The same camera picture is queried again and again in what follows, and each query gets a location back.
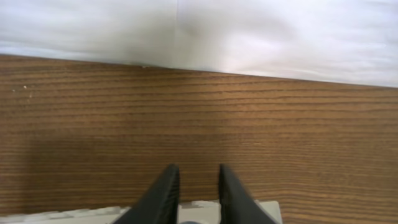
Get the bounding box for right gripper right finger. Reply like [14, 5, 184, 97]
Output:
[218, 163, 278, 224]

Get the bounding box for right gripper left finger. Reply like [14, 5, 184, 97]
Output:
[113, 164, 181, 224]

